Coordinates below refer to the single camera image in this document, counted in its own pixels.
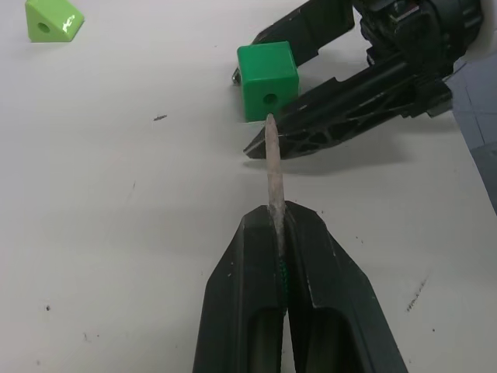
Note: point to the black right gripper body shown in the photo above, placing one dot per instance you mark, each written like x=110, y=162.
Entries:
x=427, y=31

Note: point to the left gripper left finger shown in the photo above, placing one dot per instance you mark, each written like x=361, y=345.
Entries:
x=233, y=295

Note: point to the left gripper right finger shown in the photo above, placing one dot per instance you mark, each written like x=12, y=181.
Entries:
x=334, y=311

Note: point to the dark green cube block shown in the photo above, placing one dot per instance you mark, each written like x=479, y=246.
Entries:
x=268, y=74

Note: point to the light green triangular block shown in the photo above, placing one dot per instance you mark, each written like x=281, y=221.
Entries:
x=52, y=19

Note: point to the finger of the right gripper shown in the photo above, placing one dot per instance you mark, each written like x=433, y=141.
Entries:
x=349, y=112
x=326, y=23

